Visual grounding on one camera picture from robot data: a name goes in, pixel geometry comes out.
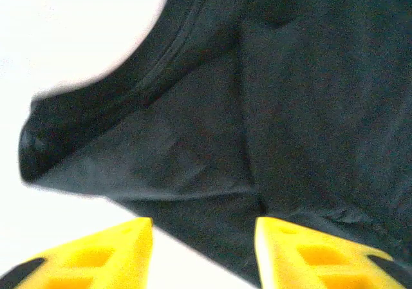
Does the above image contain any black t-shirt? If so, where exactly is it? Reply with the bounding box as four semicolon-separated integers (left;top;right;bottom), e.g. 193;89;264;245
17;0;412;289

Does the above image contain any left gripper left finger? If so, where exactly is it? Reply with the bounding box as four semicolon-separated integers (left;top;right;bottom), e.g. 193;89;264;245
0;217;154;289

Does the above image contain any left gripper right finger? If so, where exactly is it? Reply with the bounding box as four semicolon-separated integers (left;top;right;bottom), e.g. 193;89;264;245
256;216;409;289

